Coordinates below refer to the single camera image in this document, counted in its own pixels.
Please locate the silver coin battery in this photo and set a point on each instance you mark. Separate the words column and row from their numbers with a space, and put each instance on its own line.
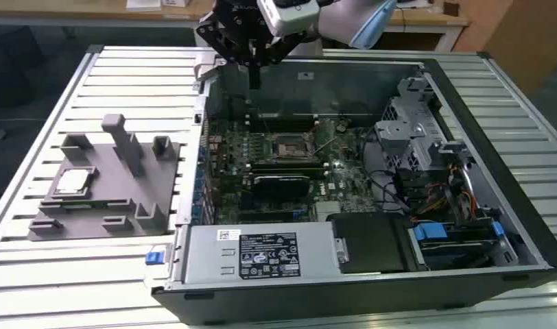
column 341, row 129

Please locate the hard disk in blue carrier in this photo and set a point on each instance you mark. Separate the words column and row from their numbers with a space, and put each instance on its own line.
column 431, row 231

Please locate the small dark box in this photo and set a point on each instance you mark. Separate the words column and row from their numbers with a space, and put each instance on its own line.
column 450, row 8

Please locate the silver CPU chip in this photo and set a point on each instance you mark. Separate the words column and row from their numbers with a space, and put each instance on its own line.
column 74, row 181

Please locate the blue plastic tab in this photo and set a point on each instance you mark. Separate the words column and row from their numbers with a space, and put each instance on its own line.
column 498, row 229

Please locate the CPU socket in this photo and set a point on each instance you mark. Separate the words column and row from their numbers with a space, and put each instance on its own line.
column 290, row 147

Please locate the black RAM slot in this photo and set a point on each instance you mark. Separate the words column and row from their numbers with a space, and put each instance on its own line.
column 287, row 167
column 287, row 175
column 283, row 121
column 287, row 171
column 283, row 117
column 283, row 130
column 283, row 125
column 287, row 162

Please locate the grey parts rack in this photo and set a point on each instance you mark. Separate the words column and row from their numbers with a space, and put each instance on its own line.
column 104, row 192

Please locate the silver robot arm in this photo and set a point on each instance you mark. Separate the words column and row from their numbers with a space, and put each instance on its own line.
column 335, row 20

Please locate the wooden desk white frame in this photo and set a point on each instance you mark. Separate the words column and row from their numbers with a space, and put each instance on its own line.
column 434, row 17
column 76, row 12

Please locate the silver power supply unit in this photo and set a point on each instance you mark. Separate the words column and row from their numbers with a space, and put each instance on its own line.
column 204, row 253

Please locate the blue board connector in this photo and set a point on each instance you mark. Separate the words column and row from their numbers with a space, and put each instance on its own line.
column 298, row 214

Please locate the green motherboard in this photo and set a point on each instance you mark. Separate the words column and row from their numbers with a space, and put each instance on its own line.
column 347, row 178

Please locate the metal drive cage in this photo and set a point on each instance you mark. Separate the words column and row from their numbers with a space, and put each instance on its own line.
column 397, row 137

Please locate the small silver heatsink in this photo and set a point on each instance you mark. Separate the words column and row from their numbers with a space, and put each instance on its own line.
column 327, row 207

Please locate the dark office chair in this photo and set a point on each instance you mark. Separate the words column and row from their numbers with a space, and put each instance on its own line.
column 12, row 68

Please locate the black PC case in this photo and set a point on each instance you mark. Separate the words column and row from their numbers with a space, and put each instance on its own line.
column 306, row 301

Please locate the black plastic shroud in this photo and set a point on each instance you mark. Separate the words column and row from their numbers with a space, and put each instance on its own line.
column 374, row 240

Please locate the green RAM stick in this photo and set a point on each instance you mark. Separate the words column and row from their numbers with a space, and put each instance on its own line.
column 98, row 204

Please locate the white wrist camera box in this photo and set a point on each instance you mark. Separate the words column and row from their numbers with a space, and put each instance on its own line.
column 291, row 17

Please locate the black expansion slot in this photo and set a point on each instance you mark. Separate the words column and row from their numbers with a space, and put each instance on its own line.
column 269, row 216

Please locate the white cardboard box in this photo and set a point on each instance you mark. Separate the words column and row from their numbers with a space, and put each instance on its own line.
column 143, row 3
column 179, row 2

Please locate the small black graphics card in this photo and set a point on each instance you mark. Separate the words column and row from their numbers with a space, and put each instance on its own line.
column 281, row 186

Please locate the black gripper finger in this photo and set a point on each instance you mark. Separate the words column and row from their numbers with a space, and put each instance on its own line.
column 214, row 37
column 274, row 51

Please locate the light wooden cabinet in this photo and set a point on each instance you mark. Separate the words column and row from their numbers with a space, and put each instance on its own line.
column 525, row 34

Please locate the blue case latch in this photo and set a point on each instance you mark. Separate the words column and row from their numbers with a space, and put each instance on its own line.
column 155, row 257

